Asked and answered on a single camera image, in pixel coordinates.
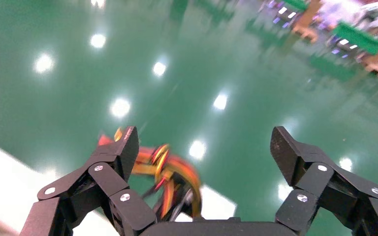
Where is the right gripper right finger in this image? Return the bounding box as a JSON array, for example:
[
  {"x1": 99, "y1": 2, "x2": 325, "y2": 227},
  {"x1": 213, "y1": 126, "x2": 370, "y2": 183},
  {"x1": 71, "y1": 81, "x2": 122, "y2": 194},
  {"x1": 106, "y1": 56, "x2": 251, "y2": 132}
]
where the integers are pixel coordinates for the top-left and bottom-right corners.
[{"x1": 270, "y1": 126, "x2": 378, "y2": 236}]

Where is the metal power supply with wires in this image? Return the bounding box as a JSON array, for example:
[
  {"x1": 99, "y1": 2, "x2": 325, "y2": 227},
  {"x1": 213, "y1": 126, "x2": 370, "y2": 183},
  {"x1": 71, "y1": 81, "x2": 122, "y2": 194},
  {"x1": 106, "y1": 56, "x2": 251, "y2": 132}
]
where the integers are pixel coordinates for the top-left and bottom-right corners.
[{"x1": 97, "y1": 127, "x2": 203, "y2": 219}]

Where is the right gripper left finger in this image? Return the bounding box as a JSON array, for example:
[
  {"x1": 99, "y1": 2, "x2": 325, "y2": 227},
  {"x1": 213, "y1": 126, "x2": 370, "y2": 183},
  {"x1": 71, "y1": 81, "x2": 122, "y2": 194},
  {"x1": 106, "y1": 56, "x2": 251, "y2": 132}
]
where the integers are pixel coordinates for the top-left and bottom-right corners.
[{"x1": 19, "y1": 126, "x2": 158, "y2": 236}]

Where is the green workstation panel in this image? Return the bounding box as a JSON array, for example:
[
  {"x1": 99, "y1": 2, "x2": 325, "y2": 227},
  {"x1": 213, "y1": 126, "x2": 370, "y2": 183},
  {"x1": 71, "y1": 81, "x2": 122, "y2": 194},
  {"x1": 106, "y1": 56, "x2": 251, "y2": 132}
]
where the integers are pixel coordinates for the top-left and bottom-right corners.
[{"x1": 332, "y1": 20, "x2": 378, "y2": 57}]

